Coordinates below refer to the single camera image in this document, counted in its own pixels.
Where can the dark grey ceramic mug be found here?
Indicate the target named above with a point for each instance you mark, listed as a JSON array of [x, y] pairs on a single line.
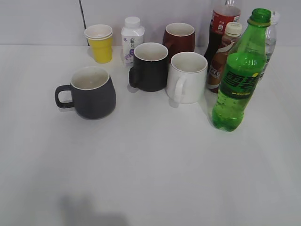
[[92, 92]]

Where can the green soda bottle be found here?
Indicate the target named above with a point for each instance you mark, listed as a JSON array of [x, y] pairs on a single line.
[[245, 62]]

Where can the yellow paper cup stack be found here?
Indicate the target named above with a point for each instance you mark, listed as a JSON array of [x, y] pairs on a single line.
[[99, 37]]

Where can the black ceramic mug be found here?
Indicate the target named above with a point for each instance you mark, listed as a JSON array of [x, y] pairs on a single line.
[[150, 69]]

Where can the white ceramic mug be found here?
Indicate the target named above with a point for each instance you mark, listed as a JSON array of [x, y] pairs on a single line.
[[186, 77]]

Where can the dark red ceramic mug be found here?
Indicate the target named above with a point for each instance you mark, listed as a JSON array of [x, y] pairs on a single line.
[[179, 37]]

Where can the white yogurt drink bottle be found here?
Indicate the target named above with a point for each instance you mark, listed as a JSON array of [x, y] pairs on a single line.
[[132, 35]]

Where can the brown coffee drink bottle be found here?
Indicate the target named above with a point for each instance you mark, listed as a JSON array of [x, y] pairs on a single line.
[[231, 36]]

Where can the cola bottle red label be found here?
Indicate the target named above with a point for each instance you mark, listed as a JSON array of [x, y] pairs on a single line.
[[224, 11]]

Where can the clear water bottle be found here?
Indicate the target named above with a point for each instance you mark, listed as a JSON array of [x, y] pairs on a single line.
[[271, 38]]

